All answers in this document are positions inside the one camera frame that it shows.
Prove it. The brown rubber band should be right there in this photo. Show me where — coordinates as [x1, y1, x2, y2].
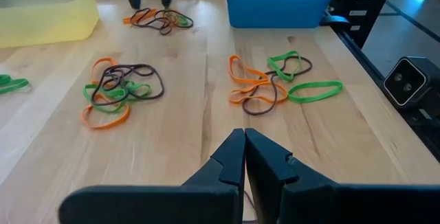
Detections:
[129, 7, 195, 36]
[241, 55, 314, 116]
[90, 63, 166, 107]

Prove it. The yellow translucent plastic basket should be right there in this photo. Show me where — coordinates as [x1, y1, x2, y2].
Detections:
[0, 0, 100, 49]

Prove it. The orange rubber band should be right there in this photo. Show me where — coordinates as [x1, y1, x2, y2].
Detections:
[122, 8, 158, 25]
[228, 80, 289, 105]
[228, 54, 270, 85]
[163, 10, 180, 27]
[90, 57, 119, 88]
[80, 94, 131, 131]

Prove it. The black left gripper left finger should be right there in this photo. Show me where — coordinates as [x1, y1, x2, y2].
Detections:
[58, 128, 246, 224]

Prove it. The green rubber band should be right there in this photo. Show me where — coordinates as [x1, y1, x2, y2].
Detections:
[173, 12, 195, 30]
[267, 50, 304, 82]
[119, 80, 153, 100]
[287, 80, 344, 104]
[82, 83, 128, 114]
[0, 74, 31, 96]

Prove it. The black depth camera box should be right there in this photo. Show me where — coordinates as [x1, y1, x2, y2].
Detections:
[382, 56, 440, 111]

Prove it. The black drawer cabinet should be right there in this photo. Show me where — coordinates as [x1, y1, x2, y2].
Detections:
[326, 0, 393, 49]

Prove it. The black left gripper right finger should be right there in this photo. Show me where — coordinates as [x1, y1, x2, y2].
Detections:
[245, 128, 440, 224]

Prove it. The blue plastic basket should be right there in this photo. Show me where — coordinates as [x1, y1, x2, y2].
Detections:
[225, 0, 336, 30]

